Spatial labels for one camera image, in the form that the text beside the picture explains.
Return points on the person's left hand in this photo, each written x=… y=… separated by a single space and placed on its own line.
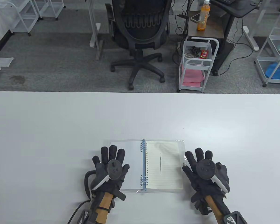
x=112 y=154

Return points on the person's right hand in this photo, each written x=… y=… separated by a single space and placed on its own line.
x=193 y=177

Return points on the spiral lined notebook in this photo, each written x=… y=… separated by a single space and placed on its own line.
x=170 y=177

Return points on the person's left forearm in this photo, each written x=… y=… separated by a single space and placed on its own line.
x=102 y=205

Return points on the black white right hand controller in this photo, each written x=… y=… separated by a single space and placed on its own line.
x=206 y=169

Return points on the black white hand controller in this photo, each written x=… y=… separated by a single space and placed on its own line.
x=114 y=169
x=206 y=169

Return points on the black white left hand controller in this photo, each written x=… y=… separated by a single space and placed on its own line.
x=114 y=169

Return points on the pink cloth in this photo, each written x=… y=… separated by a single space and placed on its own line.
x=192 y=75

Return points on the small white utility cart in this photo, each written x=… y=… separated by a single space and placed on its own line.
x=196 y=61

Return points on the black mesh office chair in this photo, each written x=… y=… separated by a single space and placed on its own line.
x=140 y=35

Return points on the red snack packet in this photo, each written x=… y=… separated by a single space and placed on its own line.
x=204 y=54

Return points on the white desk leg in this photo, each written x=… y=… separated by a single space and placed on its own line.
x=93 y=23
x=250 y=38

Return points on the blue plastic bag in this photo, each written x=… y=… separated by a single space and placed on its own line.
x=276 y=71

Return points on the brown top side table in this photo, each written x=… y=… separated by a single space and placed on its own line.
x=214 y=30

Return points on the orange drink bottle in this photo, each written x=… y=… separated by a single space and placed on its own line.
x=203 y=18

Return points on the white smartphone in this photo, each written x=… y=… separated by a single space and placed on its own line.
x=194 y=17

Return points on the white mesh utility cart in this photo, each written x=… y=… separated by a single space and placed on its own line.
x=276 y=37

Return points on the black desk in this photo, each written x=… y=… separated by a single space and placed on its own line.
x=240 y=10

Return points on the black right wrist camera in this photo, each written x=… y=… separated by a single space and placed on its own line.
x=200 y=206

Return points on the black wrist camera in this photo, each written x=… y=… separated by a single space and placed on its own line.
x=200 y=206
x=111 y=206

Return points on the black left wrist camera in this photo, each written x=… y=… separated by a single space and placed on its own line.
x=111 y=206

